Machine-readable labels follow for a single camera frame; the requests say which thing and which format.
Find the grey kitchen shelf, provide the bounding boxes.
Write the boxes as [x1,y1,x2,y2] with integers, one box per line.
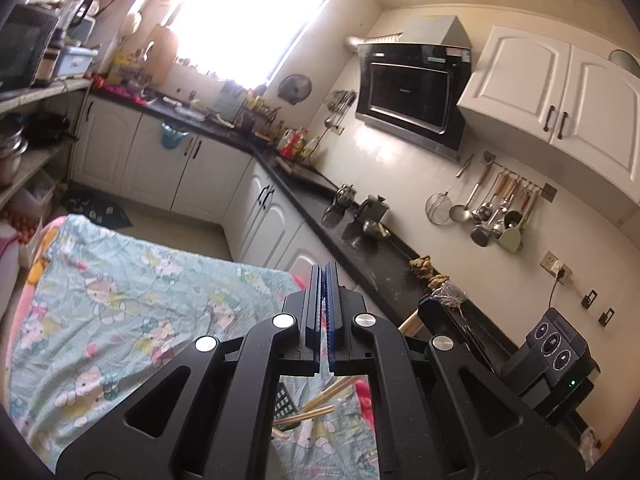
[0,77,93,211]

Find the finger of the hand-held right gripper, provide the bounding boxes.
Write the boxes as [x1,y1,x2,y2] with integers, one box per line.
[417,294,508,368]

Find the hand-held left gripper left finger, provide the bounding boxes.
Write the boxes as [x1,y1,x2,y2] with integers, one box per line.
[55,264,326,480]

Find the pale green cutlery holder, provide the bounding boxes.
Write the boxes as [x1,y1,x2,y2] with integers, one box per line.
[218,80,248,121]

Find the small round fan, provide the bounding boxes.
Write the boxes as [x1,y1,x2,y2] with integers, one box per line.
[278,74,312,107]

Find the light blue plastic container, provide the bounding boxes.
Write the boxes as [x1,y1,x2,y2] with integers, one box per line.
[57,45,100,78]

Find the cluster of condiment bottles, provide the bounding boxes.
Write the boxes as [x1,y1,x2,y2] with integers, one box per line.
[277,127,321,161]

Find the small hanging utensil set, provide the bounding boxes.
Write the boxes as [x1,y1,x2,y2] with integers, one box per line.
[325,90,357,128]

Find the dark green utensil basket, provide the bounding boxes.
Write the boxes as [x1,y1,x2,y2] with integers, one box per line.
[274,382,301,428]

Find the crumpled plastic bag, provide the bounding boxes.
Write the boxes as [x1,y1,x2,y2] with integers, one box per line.
[430,280,471,311]

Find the stacked steel pots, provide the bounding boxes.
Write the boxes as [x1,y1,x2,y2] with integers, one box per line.
[0,120,30,186]

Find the wooden cutting board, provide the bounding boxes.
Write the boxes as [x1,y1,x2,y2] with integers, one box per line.
[147,27,178,86]

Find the dark floor mat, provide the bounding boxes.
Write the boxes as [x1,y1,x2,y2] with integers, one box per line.
[60,187,135,228]

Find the beige wall socket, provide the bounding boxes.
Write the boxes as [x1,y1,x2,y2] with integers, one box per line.
[540,251,573,286]

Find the black range hood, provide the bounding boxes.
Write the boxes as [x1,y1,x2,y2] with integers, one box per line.
[345,15,473,153]

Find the white base cabinets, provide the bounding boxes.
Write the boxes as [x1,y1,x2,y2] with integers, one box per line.
[70,92,401,311]

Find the black blender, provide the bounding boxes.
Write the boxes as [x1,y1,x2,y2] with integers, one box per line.
[52,0,93,48]

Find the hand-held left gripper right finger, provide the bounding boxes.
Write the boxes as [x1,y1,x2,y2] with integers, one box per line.
[324,261,586,480]

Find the white upper cabinets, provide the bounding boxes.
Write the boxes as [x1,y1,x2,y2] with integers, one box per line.
[456,25,640,191]

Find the black wok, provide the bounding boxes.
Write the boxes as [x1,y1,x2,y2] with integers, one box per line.
[25,112,78,148]

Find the black appliance with dials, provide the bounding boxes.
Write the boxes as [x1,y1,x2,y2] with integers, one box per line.
[500,307,601,423]

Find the bamboo chopstick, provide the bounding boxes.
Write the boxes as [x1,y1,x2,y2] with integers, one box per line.
[397,310,426,341]

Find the pile of ginger roots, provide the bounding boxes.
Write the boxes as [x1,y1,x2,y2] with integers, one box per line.
[409,255,451,291]

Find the kitchen window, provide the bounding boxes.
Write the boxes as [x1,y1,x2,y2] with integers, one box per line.
[165,0,348,88]

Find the row of hanging kitchen utensils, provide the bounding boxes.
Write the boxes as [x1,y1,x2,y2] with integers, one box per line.
[425,152,543,253]

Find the bunch of chopsticks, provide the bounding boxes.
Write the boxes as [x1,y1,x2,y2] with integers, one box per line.
[270,375,358,441]

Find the black microwave oven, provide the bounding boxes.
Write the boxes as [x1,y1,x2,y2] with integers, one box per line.
[0,4,61,93]

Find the blue hanging bin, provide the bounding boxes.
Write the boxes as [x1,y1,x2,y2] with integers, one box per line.
[161,121,190,150]

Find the black kitchen countertop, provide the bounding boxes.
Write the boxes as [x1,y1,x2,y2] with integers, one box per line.
[90,85,521,366]

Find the cartoon printed tablecloth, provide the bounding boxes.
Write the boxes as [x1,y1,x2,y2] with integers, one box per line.
[7,215,381,480]

